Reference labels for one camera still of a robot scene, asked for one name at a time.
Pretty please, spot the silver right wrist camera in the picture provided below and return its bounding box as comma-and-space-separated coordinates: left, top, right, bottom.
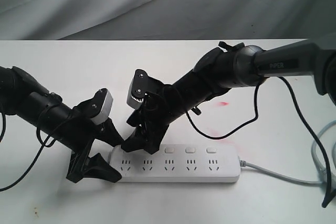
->
127, 69, 149, 110

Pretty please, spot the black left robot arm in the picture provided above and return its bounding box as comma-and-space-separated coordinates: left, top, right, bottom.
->
1, 67, 123, 183

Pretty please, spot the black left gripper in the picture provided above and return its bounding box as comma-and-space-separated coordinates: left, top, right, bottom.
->
56, 98, 123, 183

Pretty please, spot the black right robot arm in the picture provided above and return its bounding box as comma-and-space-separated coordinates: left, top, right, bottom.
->
121, 35, 335, 154

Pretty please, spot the white five-outlet power strip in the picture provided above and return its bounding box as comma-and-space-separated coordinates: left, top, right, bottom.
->
110, 144, 241, 183

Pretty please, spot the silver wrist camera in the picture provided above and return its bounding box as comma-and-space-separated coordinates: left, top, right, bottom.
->
127, 69, 149, 110
90, 88, 113, 125

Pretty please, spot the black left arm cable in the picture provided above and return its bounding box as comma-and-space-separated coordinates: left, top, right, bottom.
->
0, 95, 74, 192

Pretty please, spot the grey power cable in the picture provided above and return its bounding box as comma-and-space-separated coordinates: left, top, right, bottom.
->
238, 120, 336, 196

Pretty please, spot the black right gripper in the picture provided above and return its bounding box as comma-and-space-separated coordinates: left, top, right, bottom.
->
121, 77, 184, 154

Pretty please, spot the grey backdrop cloth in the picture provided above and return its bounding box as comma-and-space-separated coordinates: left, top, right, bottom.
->
1, 0, 335, 40

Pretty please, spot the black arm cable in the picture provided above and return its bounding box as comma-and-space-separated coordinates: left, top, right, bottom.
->
0, 95, 74, 192
185, 76, 336, 208

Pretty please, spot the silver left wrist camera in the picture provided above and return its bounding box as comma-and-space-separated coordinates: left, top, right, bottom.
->
90, 88, 113, 125

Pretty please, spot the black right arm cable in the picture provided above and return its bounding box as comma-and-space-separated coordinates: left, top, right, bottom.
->
185, 76, 336, 208

